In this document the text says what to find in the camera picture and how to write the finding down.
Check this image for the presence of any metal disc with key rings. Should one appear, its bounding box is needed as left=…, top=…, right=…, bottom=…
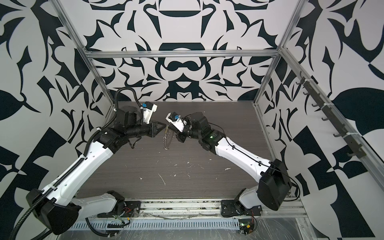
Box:
left=163, top=126, right=175, bottom=150

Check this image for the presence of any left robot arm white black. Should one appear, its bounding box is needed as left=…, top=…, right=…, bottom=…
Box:
left=27, top=102, right=166, bottom=235

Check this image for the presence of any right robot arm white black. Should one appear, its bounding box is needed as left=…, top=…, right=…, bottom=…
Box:
left=166, top=112, right=292, bottom=211

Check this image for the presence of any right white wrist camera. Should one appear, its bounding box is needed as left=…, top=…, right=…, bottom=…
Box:
left=166, top=112, right=187, bottom=132

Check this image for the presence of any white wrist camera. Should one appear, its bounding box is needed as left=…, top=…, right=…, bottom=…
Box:
left=141, top=102, right=158, bottom=125
left=166, top=112, right=187, bottom=132

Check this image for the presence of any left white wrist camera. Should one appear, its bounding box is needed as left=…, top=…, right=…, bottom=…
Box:
left=141, top=102, right=158, bottom=125

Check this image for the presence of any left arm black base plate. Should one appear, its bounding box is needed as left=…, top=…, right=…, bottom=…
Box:
left=98, top=201, right=142, bottom=218

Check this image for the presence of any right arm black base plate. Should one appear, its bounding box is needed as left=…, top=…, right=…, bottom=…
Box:
left=221, top=200, right=263, bottom=218

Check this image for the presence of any white slotted cable duct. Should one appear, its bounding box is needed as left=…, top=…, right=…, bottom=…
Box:
left=68, top=218, right=241, bottom=231

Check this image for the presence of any small circuit board with wires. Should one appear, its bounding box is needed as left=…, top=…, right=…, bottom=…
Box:
left=239, top=218, right=258, bottom=235

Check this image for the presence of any black wall hook rack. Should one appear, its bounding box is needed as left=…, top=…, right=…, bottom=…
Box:
left=297, top=74, right=367, bottom=159

